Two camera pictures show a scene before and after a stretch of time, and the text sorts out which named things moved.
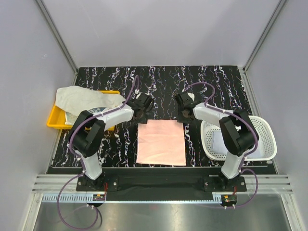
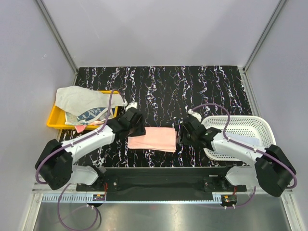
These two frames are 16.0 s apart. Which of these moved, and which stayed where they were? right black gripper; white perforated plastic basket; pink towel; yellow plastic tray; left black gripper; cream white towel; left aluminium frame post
Moved: right black gripper; pink towel; left black gripper
Stayed: cream white towel; yellow plastic tray; left aluminium frame post; white perforated plastic basket
